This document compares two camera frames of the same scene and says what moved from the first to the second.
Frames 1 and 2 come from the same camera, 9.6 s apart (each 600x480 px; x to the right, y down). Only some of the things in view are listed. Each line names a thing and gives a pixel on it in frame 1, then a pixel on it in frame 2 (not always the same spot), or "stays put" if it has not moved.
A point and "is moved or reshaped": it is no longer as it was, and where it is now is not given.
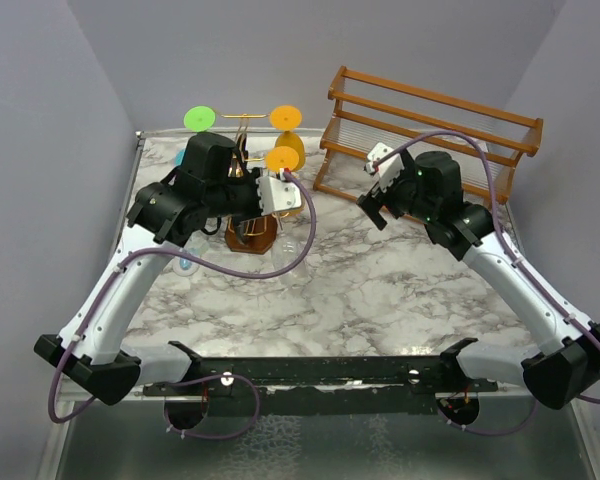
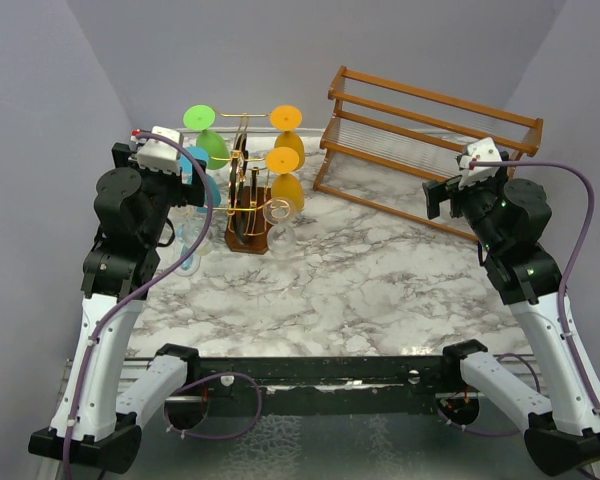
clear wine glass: x=197 y=244 stays put
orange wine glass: x=287 y=118 stays put
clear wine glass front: x=288 y=249 is moved or reshaped
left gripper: x=251 y=179 → x=185 y=193
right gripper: x=373 y=205 → x=440 y=190
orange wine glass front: x=282 y=159 stays put
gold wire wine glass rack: x=263 y=237 stays put
